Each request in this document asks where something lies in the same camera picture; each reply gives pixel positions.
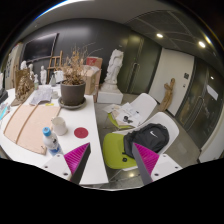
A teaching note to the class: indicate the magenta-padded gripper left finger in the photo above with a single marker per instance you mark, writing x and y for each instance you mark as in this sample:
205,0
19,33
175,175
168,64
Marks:
76,159

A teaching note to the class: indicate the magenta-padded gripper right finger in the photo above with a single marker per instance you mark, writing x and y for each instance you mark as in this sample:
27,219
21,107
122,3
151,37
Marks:
146,160

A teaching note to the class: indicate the blue-capped white drink bottle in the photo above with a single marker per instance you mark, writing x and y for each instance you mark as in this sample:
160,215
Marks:
51,142

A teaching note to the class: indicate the black backpack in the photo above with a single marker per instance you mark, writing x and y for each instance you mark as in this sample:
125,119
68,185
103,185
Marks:
146,138

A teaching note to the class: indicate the flat round red coaster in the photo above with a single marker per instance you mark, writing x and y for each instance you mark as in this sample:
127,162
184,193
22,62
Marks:
81,133

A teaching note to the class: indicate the green seat cushion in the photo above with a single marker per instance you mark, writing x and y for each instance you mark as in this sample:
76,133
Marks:
113,150
115,124

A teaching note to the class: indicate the white ceramic mug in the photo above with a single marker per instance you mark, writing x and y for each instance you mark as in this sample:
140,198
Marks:
59,126

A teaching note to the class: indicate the white shell chair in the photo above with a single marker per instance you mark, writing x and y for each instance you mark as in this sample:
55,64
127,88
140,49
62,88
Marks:
168,121
145,103

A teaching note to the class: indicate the stack of papers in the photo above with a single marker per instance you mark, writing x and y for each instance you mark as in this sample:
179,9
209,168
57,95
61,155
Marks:
125,113

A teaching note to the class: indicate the wooden-framed canvas panel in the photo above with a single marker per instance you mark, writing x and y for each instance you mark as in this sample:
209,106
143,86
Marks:
30,128

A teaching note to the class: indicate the grey plant saucer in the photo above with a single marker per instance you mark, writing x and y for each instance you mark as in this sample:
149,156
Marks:
63,104

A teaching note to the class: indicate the small yellow flat item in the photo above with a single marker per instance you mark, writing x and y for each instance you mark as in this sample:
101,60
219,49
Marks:
49,104

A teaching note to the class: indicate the dried plant in brown pot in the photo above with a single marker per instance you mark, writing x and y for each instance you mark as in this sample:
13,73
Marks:
72,93

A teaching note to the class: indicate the small white cup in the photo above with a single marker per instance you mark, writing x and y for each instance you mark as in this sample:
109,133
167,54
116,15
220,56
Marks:
55,95

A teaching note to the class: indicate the wooden figure sculpture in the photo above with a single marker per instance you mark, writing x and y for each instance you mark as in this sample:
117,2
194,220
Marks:
167,95

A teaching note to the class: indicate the crumpled printed paper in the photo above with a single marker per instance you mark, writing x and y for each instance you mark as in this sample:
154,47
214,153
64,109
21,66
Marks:
41,96

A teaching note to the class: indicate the cardboard box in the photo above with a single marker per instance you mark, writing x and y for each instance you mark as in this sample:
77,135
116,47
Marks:
90,81

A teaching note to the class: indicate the small glass bottle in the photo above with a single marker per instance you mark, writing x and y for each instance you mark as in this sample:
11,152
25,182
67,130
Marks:
53,81

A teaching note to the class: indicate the teal packaged item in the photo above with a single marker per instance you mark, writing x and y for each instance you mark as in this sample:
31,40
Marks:
4,110

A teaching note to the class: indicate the small white plaster figurine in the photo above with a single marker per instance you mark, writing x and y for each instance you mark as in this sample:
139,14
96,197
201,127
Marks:
43,76
31,71

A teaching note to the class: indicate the dark double door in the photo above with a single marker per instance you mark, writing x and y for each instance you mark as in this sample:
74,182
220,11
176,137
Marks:
141,66

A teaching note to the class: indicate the black desktop device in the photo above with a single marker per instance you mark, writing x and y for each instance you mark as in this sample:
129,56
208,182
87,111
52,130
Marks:
3,96

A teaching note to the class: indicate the wooden easel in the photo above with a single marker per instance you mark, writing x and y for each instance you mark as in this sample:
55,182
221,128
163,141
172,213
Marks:
55,65

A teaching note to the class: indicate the tall white plaster statue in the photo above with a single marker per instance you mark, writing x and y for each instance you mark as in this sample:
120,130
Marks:
114,68

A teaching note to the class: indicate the white plaster bust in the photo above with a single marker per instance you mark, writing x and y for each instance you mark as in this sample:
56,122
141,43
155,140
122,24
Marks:
23,65

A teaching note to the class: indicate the recessed ceiling spot lights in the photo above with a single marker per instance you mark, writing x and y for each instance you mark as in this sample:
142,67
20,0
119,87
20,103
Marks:
160,35

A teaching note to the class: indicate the long ceiling light panel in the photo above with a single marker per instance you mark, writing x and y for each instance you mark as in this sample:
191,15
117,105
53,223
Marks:
56,7

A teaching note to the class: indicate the white statue pedestal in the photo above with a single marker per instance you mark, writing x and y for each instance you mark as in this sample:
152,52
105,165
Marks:
110,96

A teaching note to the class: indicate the black wall screen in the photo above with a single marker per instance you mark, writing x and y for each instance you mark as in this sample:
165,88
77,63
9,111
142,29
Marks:
39,47

